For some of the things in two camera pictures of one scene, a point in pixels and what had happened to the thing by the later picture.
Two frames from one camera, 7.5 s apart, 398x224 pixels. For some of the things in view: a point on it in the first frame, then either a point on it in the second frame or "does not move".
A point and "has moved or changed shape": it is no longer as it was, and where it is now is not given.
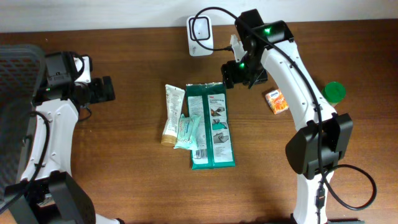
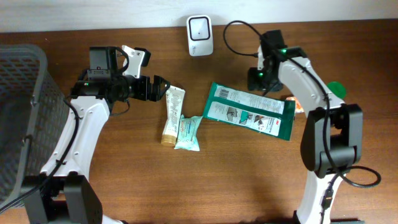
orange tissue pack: (277, 101) has moved or changed shape
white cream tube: (174, 102) does not move
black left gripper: (101, 89) → (149, 88)
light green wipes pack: (187, 132) does not move
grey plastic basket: (22, 70) does not move
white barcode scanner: (203, 31) does not move
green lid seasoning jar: (334, 92) does not move
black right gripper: (230, 73) → (270, 86)
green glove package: (215, 149) → (250, 111)
